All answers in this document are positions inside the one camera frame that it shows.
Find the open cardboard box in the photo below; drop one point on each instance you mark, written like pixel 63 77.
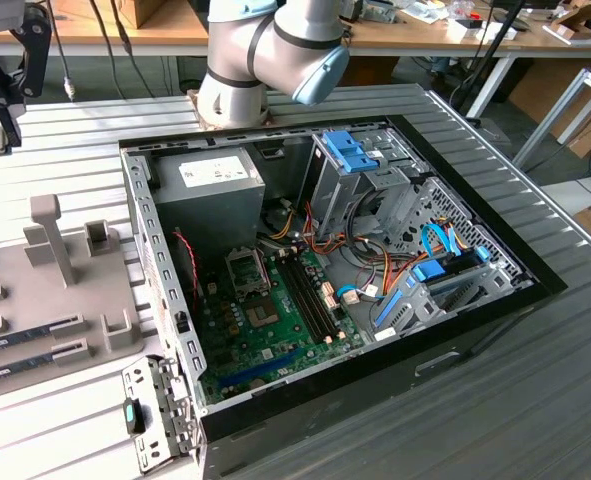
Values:
pixel 572 22

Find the blue expansion slot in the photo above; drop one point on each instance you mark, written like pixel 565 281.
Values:
pixel 260 370

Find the grey plastic parts rack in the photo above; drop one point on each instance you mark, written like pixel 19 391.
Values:
pixel 30 285

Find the black stand pole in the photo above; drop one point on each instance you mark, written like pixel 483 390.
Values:
pixel 496 45

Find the CPU socket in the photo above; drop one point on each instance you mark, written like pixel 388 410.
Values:
pixel 262 312

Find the black open PC case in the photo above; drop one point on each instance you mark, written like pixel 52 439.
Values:
pixel 375 410

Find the grey metal shelf frame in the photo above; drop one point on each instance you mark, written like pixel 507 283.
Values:
pixel 547 120

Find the large flat cardboard box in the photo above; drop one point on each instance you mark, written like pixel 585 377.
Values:
pixel 535 85

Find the dark blue RAM stick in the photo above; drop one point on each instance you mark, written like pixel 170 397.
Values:
pixel 20 337
pixel 20 365

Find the green motherboard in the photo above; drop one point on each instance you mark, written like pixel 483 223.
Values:
pixel 285 345

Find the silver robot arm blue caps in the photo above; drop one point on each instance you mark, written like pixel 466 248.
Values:
pixel 295 30

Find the black case lock latch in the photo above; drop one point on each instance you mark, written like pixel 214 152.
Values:
pixel 131 415

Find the silver disk bay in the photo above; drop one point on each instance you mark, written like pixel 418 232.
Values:
pixel 410 310

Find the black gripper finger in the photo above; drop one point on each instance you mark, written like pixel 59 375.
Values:
pixel 35 50

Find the blue plastic drive latch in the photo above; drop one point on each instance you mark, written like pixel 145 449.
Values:
pixel 347 150

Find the grey power supply unit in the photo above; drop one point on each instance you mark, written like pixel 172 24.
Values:
pixel 210 215

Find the wooden desk white frame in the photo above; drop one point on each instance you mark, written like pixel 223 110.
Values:
pixel 535 40
pixel 175 25

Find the white paper box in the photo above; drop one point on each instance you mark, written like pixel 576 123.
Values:
pixel 462 31

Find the black case fan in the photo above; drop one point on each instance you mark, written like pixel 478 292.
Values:
pixel 182 270

